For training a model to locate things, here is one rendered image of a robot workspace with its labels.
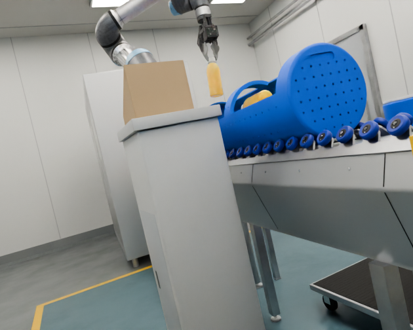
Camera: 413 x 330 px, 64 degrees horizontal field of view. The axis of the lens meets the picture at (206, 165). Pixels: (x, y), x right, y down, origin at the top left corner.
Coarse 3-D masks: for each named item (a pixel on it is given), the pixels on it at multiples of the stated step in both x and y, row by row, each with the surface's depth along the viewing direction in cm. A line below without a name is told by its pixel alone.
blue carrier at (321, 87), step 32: (288, 64) 95; (320, 64) 96; (352, 64) 99; (288, 96) 92; (320, 96) 95; (352, 96) 99; (224, 128) 138; (256, 128) 115; (288, 128) 100; (320, 128) 95
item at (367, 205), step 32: (320, 160) 89; (352, 160) 78; (384, 160) 69; (256, 192) 126; (288, 192) 105; (320, 192) 90; (352, 192) 78; (384, 192) 69; (256, 224) 146; (288, 224) 118; (320, 224) 99; (352, 224) 85; (384, 224) 75; (384, 256) 82
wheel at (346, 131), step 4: (340, 128) 82; (344, 128) 81; (348, 128) 80; (352, 128) 80; (340, 132) 81; (344, 132) 80; (348, 132) 79; (352, 132) 79; (336, 136) 82; (340, 136) 81; (344, 136) 79; (348, 136) 79; (352, 136) 80; (340, 140) 80; (344, 140) 80; (348, 140) 80
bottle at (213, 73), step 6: (210, 66) 164; (216, 66) 165; (210, 72) 164; (216, 72) 164; (210, 78) 164; (216, 78) 164; (210, 84) 165; (216, 84) 164; (210, 90) 165; (216, 90) 164; (222, 90) 166; (210, 96) 167; (216, 96) 169
